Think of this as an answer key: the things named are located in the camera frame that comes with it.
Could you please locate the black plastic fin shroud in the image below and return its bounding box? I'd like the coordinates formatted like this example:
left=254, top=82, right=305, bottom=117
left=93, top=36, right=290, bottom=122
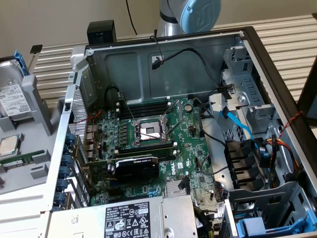
left=224, top=138, right=264, bottom=191

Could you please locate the red yellow black power wire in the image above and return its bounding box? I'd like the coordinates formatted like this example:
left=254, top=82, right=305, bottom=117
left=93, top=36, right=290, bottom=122
left=264, top=135, right=302, bottom=179

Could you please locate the green Dell motherboard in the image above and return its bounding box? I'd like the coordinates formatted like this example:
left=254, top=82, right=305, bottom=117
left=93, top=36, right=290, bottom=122
left=84, top=97, right=227, bottom=224

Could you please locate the dark object beside case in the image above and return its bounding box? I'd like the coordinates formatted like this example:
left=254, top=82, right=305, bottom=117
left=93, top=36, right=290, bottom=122
left=297, top=57, right=317, bottom=119

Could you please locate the blue SATA wire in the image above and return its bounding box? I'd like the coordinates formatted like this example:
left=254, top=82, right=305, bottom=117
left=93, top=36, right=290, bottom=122
left=219, top=106, right=270, bottom=169

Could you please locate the red black twisted wire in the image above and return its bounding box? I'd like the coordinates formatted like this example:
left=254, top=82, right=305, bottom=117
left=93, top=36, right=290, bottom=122
left=278, top=111, right=304, bottom=139

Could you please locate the open Dell PC case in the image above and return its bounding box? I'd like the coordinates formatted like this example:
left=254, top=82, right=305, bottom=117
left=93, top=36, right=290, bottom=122
left=39, top=26, right=317, bottom=238

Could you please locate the CPU socket cover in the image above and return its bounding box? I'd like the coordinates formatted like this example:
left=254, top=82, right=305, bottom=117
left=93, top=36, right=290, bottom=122
left=160, top=99, right=183, bottom=123

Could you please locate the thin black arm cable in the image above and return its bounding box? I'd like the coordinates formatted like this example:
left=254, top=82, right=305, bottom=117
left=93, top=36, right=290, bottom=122
left=125, top=0, right=138, bottom=35

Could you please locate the grey parts rack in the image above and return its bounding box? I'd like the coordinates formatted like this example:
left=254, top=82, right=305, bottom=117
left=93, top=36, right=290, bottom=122
left=0, top=74, right=69, bottom=196

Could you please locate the grey power supply unit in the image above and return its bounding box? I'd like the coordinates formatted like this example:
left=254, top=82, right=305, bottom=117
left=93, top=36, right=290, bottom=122
left=48, top=194, right=199, bottom=238

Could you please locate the sleeved power supply wire bundle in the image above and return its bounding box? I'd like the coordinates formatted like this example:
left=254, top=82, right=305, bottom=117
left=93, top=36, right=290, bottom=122
left=193, top=205, right=223, bottom=238

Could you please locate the black graphics card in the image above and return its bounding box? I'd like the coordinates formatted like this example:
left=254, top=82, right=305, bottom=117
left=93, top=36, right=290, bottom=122
left=83, top=154, right=160, bottom=184

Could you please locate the green RAM stick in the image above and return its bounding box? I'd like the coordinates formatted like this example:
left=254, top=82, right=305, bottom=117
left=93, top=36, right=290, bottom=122
left=0, top=150, right=46, bottom=170

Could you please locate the CPU socket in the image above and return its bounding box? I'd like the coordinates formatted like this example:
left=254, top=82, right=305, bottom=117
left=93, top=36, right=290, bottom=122
left=131, top=116, right=174, bottom=149

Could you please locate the black plug wire on board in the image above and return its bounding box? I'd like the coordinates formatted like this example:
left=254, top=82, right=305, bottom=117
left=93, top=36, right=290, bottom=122
left=178, top=176, right=191, bottom=194

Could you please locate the silver CPU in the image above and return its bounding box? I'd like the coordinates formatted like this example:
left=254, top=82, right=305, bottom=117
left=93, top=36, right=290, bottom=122
left=0, top=136, right=23, bottom=157

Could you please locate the black wire with connector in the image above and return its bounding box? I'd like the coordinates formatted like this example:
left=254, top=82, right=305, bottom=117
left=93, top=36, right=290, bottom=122
left=150, top=47, right=235, bottom=100

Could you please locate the black box behind case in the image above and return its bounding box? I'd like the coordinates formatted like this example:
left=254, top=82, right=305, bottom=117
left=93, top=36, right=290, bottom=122
left=87, top=20, right=117, bottom=45

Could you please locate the silver chipset heat sink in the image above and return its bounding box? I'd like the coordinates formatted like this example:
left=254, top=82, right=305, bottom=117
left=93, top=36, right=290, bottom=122
left=165, top=180, right=191, bottom=198

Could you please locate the blue disk carrier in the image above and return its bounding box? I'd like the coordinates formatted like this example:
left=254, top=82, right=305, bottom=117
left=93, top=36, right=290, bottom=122
left=235, top=210, right=317, bottom=238

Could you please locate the hard disk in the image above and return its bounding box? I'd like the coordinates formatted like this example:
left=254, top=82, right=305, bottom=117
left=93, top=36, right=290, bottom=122
left=0, top=51, right=33, bottom=120

